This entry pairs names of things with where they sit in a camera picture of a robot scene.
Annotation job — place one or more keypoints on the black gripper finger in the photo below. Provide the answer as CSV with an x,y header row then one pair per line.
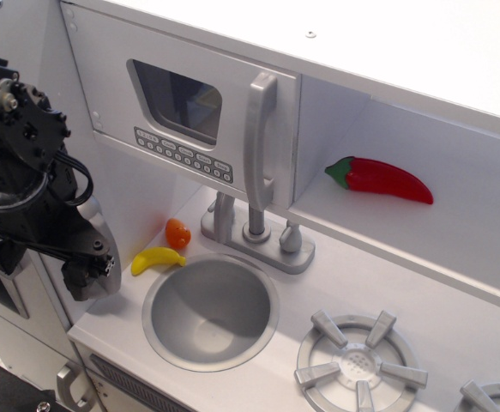
x,y
88,278

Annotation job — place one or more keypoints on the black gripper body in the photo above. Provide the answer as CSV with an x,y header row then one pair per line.
x,y
38,211

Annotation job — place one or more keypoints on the white toy microwave door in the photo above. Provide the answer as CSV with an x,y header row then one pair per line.
x,y
180,102

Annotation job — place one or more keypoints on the grey microwave door handle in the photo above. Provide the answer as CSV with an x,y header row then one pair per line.
x,y
261,103

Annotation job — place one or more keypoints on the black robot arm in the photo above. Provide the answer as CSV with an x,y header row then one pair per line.
x,y
32,136

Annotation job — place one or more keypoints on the yellow toy banana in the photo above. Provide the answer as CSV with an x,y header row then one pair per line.
x,y
155,256

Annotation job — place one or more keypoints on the orange toy fruit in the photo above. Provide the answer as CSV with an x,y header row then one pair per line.
x,y
178,236

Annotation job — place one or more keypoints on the grey round toy sink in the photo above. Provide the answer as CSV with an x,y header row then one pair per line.
x,y
215,313

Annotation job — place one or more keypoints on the grey toy faucet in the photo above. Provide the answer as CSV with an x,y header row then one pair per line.
x,y
282,246

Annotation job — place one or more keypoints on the grey toy stove burner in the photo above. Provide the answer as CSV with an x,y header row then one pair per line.
x,y
357,363

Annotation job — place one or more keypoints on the red toy chili pepper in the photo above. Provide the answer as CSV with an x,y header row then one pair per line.
x,y
371,176

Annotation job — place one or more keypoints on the white toy kitchen shelf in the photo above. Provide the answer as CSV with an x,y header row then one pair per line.
x,y
456,240

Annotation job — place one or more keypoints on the grey toy wall phone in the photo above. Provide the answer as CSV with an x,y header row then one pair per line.
x,y
99,239

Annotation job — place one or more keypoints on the grey oven door handle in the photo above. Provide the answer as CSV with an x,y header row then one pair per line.
x,y
74,390

